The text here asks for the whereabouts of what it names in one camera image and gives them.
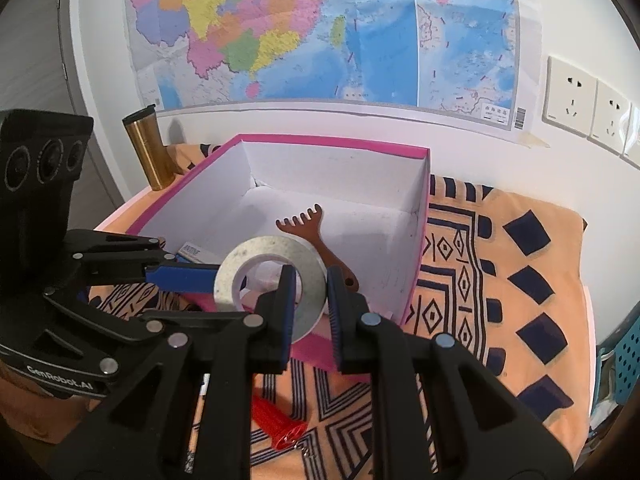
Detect white tape roll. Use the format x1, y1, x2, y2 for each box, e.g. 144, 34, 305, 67
213, 235, 326, 342

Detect orange patterned blanket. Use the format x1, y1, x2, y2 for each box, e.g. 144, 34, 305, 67
89, 142, 597, 480

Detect blue Antine medicine box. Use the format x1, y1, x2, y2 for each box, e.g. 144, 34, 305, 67
177, 242, 221, 266

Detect grey door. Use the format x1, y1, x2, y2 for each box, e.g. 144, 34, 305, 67
1, 0, 122, 229

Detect white wall socket panel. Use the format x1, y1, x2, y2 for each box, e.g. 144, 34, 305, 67
541, 55, 639, 168

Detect brown wooden back scratcher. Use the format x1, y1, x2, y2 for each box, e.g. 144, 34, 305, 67
276, 204, 359, 292

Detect large pink cream tube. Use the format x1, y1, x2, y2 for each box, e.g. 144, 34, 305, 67
240, 261, 328, 342

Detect black tracking camera left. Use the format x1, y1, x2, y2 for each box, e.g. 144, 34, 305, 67
1, 108, 93, 304

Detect wall map poster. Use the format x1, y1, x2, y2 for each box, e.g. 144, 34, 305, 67
125, 0, 525, 129

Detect gold travel tumbler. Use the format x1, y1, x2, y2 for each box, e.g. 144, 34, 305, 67
122, 104, 177, 191

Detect orange sleeve left forearm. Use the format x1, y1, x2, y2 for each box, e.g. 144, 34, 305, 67
0, 363, 100, 444

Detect blue plastic basket rack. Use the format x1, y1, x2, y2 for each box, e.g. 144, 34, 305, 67
590, 311, 639, 428

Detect pink open cardboard box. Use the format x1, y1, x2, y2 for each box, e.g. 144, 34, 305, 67
129, 134, 431, 370

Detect red plastic hammer toy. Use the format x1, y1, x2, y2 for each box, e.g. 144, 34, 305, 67
252, 394, 308, 451

